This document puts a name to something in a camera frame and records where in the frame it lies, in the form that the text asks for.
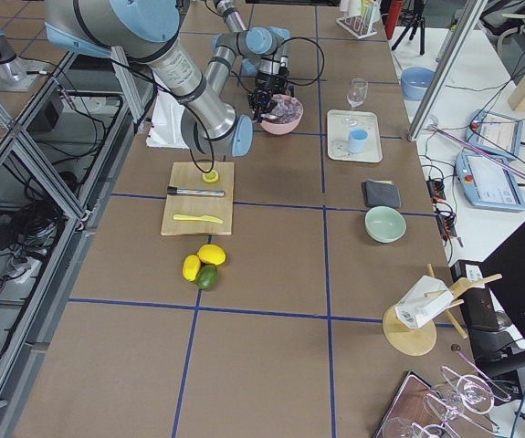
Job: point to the large blue bowl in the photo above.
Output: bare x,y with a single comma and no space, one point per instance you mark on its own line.
415,82

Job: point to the blue teach pendant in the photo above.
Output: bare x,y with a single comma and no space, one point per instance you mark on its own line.
495,133
486,184

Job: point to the grey yellow cloth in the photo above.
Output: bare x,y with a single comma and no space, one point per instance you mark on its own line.
377,193

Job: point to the wooden cutting board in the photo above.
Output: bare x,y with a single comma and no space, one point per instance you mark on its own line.
186,175

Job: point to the blue teach pendant far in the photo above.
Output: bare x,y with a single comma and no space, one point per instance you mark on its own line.
495,133

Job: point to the green lime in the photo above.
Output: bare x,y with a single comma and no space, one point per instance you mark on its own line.
207,277

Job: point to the clear wine glass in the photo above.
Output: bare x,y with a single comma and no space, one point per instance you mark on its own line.
356,96

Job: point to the blue teach pendant near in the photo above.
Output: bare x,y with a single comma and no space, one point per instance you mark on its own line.
486,184

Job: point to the black monitor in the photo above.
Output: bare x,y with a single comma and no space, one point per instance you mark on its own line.
522,283

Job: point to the black tripod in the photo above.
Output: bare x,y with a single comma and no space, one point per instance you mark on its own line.
417,24

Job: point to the aluminium frame post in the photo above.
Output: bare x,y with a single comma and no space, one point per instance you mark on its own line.
471,14

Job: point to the green bowl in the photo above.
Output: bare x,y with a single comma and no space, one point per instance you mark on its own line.
384,224

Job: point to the white wire cup rack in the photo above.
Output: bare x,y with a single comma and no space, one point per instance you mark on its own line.
359,17

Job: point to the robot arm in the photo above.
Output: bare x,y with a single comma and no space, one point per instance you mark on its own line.
264,51
148,33

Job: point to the wooden paper towel stand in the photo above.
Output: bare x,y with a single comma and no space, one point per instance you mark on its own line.
409,324

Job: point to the metal ice scoop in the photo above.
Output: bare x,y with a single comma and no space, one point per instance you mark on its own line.
279,120

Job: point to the small blue cup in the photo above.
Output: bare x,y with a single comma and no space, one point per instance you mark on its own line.
357,139

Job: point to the yellow plastic knife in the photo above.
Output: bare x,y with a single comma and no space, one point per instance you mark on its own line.
198,218

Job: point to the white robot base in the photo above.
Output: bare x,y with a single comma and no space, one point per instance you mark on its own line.
165,130

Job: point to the yellow lemon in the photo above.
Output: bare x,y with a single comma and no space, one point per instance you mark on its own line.
191,267
211,254

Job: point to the pink bowl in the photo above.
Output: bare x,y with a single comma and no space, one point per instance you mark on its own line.
279,129

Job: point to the hanging wine glasses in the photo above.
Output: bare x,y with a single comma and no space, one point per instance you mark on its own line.
457,406

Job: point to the white serving tray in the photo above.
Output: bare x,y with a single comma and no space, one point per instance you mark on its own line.
337,137

